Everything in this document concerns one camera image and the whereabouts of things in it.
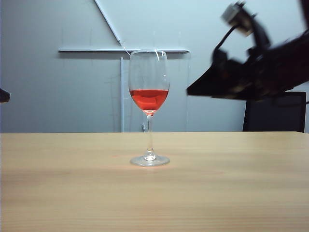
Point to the wine glass with red liquid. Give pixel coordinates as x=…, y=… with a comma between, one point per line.
x=149, y=99

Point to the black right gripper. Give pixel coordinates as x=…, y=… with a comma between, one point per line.
x=260, y=72

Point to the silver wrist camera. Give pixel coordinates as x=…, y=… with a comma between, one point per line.
x=237, y=18

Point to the black office chair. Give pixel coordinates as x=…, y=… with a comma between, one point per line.
x=272, y=116

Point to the horizontal white wall rail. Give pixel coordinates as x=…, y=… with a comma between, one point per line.
x=96, y=50

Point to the vertical white wall rail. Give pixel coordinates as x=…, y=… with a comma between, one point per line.
x=122, y=96

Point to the diagonal white wall rail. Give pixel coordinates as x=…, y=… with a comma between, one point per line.
x=107, y=21

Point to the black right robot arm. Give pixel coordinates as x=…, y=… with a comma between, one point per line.
x=305, y=60

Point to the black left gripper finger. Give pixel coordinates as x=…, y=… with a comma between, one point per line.
x=4, y=95

